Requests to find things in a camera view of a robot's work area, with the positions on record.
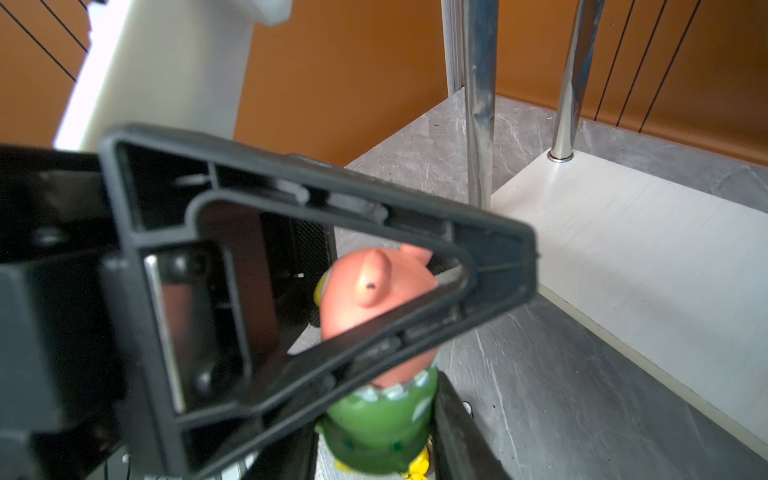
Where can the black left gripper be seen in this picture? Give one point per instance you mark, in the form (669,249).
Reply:
(104,349)

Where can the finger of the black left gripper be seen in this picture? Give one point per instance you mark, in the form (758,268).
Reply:
(411,271)

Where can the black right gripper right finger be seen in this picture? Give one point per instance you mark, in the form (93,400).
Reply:
(460,452)

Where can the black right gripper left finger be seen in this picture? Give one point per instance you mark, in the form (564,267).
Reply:
(292,458)

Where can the yellow pikachu toy figure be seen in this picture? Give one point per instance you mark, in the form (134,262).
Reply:
(420,468)

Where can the white two-tier shelf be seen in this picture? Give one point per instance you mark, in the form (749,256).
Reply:
(673,278)

